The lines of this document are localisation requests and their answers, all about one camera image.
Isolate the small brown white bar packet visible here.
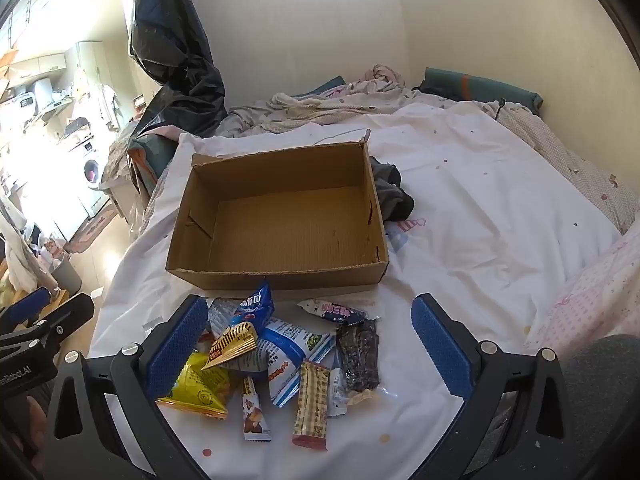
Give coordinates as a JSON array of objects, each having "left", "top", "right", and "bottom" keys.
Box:
[{"left": 242, "top": 376, "right": 272, "bottom": 442}]

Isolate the silver snack packet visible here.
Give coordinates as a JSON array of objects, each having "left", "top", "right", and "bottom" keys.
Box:
[{"left": 206, "top": 297, "right": 241, "bottom": 338}]

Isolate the white pink small packet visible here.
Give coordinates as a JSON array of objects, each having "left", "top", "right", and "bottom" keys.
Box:
[{"left": 297, "top": 298, "right": 368, "bottom": 324}]

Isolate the clear dark snack packet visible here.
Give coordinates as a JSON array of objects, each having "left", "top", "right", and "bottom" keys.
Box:
[{"left": 334, "top": 317, "right": 382, "bottom": 406}]

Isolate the black plastic bag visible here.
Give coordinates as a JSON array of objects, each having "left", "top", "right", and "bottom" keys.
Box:
[{"left": 129, "top": 0, "right": 227, "bottom": 138}]

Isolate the grey bin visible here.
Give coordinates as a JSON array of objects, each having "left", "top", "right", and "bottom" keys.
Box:
[{"left": 50, "top": 252, "right": 83, "bottom": 296}]

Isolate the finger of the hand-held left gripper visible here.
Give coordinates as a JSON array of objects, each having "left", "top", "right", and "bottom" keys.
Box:
[
  {"left": 0, "top": 287, "right": 52, "bottom": 330},
  {"left": 0, "top": 292, "right": 96, "bottom": 361}
]

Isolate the yellow snack packet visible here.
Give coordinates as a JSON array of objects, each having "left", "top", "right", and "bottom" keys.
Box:
[{"left": 156, "top": 351, "right": 236, "bottom": 420}]

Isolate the white washing machine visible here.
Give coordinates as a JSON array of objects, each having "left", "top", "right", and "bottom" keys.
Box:
[{"left": 75, "top": 135, "right": 113, "bottom": 216}]

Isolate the gold triangular snack packet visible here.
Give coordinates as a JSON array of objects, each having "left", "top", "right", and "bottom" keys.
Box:
[{"left": 201, "top": 321, "right": 259, "bottom": 372}]

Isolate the beige dotted quilt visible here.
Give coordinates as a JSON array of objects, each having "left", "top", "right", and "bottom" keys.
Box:
[{"left": 495, "top": 105, "right": 640, "bottom": 233}]

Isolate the white bed sheet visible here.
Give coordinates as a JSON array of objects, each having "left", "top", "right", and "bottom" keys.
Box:
[{"left": 87, "top": 102, "right": 623, "bottom": 480}]

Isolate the teal folded blanket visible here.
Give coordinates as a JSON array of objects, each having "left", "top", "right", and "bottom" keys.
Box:
[{"left": 127, "top": 130, "right": 176, "bottom": 196}]

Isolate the pink checkered blanket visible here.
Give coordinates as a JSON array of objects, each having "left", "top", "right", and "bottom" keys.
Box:
[{"left": 525, "top": 232, "right": 640, "bottom": 351}]

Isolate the patterned floor mat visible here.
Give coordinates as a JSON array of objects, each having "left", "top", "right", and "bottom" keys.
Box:
[{"left": 65, "top": 205, "right": 118, "bottom": 256}]

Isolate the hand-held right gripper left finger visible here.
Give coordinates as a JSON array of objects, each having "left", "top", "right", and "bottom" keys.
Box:
[{"left": 45, "top": 294, "right": 211, "bottom": 480}]

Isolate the white blue-striped snack packet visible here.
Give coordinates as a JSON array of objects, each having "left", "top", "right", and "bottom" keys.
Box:
[{"left": 240, "top": 317, "right": 337, "bottom": 408}]

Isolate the blue cookie packet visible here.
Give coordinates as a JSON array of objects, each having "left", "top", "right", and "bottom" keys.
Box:
[{"left": 227, "top": 280, "right": 276, "bottom": 328}]

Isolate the grey cloth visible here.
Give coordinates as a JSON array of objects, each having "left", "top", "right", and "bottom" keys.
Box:
[{"left": 369, "top": 156, "right": 416, "bottom": 222}]

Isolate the teal rolled mat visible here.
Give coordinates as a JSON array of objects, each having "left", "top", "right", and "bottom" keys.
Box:
[{"left": 419, "top": 66, "right": 544, "bottom": 111}]

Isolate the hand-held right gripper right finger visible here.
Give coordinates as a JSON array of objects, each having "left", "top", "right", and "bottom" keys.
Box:
[{"left": 411, "top": 294, "right": 574, "bottom": 480}]

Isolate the small white clear packet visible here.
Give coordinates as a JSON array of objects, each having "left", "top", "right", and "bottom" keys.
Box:
[{"left": 327, "top": 360, "right": 351, "bottom": 417}]

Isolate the beige checkered bar packet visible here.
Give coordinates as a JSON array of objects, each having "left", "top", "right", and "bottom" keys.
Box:
[{"left": 292, "top": 360, "right": 332, "bottom": 450}]

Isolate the crumpled patterned bedding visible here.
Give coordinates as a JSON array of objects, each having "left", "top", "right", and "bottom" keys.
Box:
[{"left": 215, "top": 64, "right": 426, "bottom": 138}]

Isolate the white hanging cloth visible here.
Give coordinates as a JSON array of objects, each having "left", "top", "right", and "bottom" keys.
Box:
[{"left": 0, "top": 195, "right": 46, "bottom": 293}]

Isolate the person's grey trouser leg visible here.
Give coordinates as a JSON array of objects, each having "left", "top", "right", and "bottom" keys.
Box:
[{"left": 560, "top": 335, "right": 640, "bottom": 480}]

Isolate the brown cardboard box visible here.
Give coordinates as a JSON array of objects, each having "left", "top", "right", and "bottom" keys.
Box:
[{"left": 165, "top": 141, "right": 390, "bottom": 303}]

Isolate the person's left hand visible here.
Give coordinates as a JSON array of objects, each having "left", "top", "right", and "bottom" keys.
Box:
[{"left": 17, "top": 394, "right": 51, "bottom": 461}]

